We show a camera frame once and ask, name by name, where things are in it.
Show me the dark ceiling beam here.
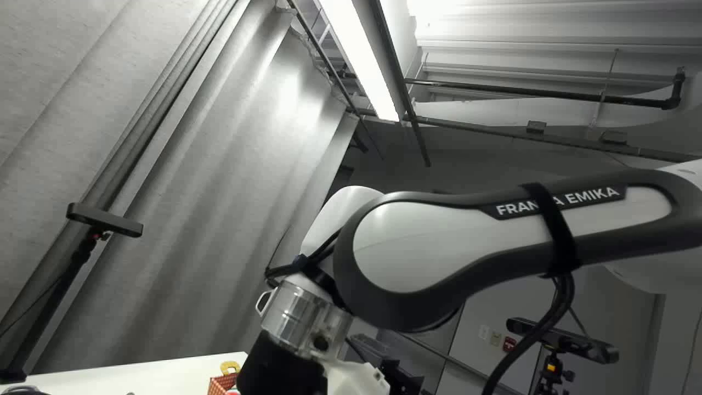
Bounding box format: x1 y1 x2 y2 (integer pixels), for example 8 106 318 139
364 0 435 169

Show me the grey curtain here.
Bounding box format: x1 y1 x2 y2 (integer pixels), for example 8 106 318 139
40 0 363 375
0 0 221 316

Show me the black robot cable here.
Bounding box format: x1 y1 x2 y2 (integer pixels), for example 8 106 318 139
481 269 577 395

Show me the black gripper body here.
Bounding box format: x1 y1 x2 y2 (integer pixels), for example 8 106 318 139
235 330 330 395

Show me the black ceiling pipe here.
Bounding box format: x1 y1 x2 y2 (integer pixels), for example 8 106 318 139
405 65 690 114

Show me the orange red toy box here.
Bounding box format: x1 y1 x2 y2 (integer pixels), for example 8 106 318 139
207 368 247 395

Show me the ceiling cable tray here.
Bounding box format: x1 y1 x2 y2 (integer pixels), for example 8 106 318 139
285 0 368 118

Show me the ceiling light strip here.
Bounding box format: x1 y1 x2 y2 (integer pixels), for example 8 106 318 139
318 0 402 122

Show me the black velcro strap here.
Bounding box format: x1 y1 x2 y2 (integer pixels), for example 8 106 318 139
520 182 581 282

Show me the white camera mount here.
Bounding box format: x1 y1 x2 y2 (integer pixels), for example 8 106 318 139
321 355 394 395

